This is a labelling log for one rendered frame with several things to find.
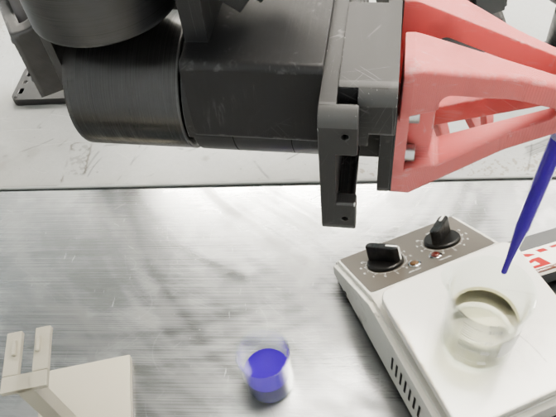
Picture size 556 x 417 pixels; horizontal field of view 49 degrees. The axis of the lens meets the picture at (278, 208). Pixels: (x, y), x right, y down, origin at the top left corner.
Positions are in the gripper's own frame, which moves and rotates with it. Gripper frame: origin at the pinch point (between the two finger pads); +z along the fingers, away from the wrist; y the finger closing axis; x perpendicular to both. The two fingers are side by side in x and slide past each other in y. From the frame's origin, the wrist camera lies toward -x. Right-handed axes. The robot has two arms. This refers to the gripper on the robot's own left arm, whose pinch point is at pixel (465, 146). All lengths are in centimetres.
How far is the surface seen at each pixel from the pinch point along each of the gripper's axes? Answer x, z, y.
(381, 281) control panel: 2.2, 8.3, -9.8
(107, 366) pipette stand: 9.4, 8.0, -34.0
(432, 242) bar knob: 3.7, 7.0, -3.9
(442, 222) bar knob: 4.0, 5.8, -2.3
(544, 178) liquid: -22.1, 1.2, -8.1
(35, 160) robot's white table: 29.9, -14.2, -37.3
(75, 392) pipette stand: 8.6, 9.0, -37.1
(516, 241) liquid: -18.2, 4.3, -8.2
